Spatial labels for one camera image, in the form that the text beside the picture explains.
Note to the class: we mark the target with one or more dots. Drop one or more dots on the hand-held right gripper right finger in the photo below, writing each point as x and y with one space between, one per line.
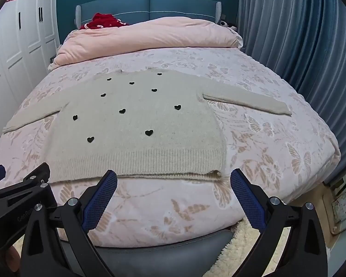
248 199

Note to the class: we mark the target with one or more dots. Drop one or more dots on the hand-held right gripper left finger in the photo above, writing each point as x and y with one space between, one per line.
99 199

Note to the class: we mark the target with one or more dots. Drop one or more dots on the beige sweater with black hearts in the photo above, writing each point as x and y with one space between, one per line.
138 121

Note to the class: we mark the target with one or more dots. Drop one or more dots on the person's left hand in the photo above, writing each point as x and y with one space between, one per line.
12 259

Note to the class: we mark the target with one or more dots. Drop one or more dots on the white fluffy rug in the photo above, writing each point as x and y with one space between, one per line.
248 254

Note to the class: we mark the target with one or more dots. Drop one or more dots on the pink butterfly bed sheet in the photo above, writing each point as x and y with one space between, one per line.
262 138

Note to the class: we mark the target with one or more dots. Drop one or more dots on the white wardrobe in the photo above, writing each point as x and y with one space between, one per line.
20 52

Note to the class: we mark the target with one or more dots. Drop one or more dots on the blue curtain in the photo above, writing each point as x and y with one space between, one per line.
300 43

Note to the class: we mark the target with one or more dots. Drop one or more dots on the pink duvet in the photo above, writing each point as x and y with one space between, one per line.
150 37

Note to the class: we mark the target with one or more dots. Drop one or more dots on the red garment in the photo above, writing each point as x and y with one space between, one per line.
102 22

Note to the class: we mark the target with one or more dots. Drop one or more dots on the blue upholstered headboard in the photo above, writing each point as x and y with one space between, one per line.
150 8

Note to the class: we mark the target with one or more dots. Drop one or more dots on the grey bed frame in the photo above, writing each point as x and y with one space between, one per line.
161 258

